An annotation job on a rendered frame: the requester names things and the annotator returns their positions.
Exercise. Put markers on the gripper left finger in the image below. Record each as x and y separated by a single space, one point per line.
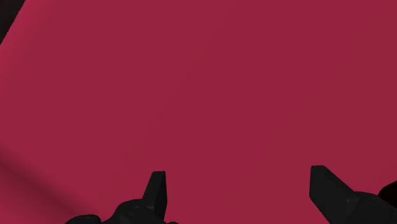
154 198

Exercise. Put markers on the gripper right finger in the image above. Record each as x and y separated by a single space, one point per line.
338 201

